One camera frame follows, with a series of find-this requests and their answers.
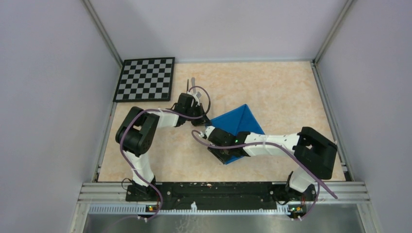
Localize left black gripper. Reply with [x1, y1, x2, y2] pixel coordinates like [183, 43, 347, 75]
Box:
[185, 103, 211, 127]

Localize blue cloth napkin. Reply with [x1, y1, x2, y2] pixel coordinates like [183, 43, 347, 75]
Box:
[211, 104, 264, 157]

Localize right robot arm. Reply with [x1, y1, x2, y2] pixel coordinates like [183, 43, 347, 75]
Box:
[203, 126, 337, 200]

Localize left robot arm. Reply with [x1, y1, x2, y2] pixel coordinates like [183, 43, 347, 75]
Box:
[115, 92, 210, 201]

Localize silver table knife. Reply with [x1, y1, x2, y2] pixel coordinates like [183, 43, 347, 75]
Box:
[190, 77, 197, 94]

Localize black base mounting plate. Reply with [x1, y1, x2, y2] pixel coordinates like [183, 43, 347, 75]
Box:
[125, 182, 316, 211]

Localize black white checkerboard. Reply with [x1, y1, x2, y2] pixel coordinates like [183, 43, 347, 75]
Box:
[113, 57, 175, 102]

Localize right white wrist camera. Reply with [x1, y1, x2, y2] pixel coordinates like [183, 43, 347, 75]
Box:
[203, 126, 215, 138]

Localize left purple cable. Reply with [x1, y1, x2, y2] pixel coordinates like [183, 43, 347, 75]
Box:
[120, 85, 211, 221]

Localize purple cable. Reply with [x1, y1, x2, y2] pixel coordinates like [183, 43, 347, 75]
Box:
[191, 129, 339, 221]
[120, 85, 211, 221]

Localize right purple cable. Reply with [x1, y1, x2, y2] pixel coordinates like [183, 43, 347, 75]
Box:
[191, 129, 339, 221]

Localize white toothed cable rail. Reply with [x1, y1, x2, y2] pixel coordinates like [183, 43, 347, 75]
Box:
[88, 204, 290, 216]

